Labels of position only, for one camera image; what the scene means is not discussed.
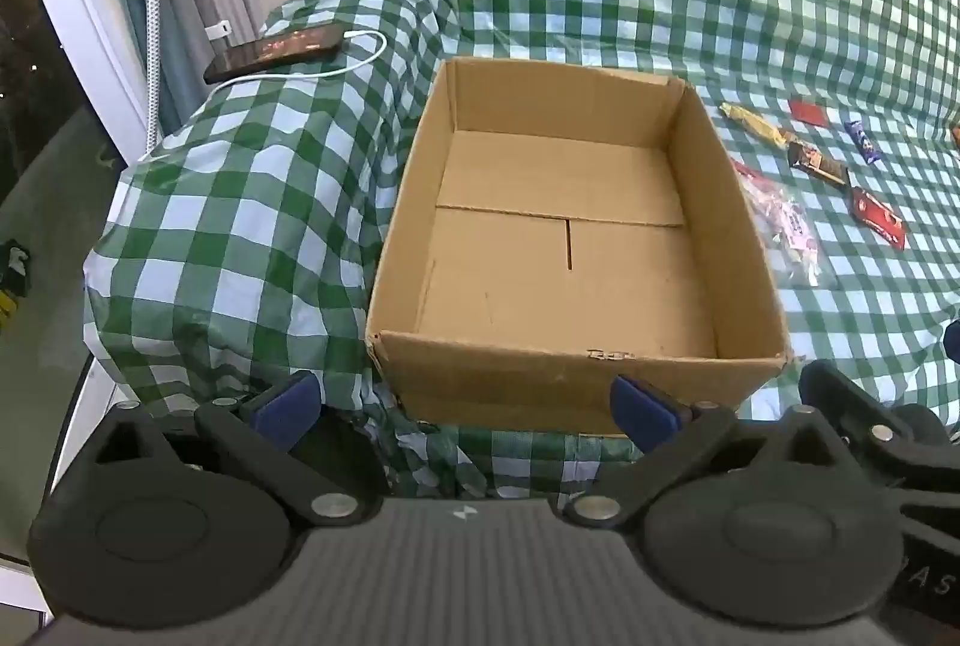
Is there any brown chocolate packet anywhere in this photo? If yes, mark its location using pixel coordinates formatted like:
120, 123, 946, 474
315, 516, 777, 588
785, 139, 853, 190

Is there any black smartphone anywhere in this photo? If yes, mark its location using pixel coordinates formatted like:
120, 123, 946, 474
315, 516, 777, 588
204, 25, 340, 85

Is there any clear plastic candy bag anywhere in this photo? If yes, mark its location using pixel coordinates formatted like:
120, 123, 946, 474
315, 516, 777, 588
731, 160, 824, 287

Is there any red stick snack packet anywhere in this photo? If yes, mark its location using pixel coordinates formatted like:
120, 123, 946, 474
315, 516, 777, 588
847, 186, 909, 252

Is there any black yellow object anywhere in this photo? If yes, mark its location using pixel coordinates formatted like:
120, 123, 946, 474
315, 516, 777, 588
0, 239, 33, 322

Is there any cardboard box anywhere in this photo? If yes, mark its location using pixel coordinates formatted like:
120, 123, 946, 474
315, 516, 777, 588
365, 56, 793, 438

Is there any yellow snack bar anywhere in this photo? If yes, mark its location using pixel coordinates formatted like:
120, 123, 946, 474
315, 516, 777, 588
718, 101, 796, 149

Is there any purple snack packet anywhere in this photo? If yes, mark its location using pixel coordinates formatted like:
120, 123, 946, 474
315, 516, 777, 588
844, 119, 883, 166

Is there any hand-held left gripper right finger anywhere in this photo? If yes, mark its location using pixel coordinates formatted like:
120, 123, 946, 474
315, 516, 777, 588
564, 376, 895, 528

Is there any white charging cable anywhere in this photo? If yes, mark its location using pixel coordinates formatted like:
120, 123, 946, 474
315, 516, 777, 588
135, 29, 389, 167

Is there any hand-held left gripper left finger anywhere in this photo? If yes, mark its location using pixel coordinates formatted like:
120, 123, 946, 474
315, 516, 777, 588
49, 370, 380, 528

